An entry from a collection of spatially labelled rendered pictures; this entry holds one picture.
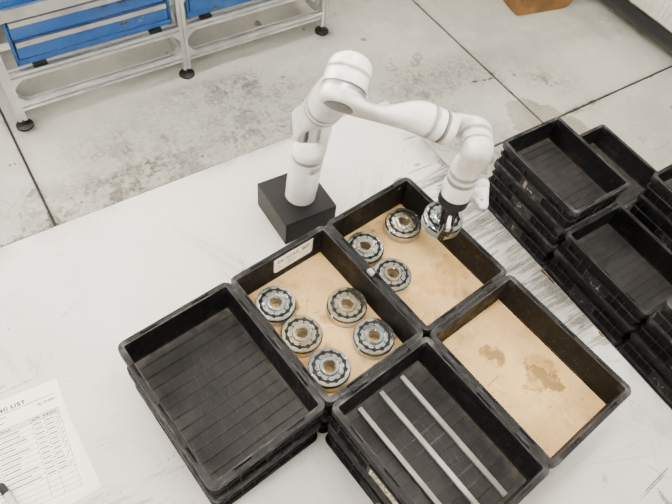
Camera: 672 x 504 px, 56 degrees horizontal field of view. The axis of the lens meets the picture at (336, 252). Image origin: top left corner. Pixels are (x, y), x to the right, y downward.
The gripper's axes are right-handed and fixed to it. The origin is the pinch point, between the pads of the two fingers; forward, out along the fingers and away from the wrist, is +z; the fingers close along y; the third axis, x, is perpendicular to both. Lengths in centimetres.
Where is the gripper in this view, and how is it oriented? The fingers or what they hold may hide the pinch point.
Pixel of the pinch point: (442, 227)
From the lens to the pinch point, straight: 161.7
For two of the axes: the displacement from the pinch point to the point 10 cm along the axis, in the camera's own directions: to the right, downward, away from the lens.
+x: 9.8, 1.9, -0.2
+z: -1.0, 5.6, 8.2
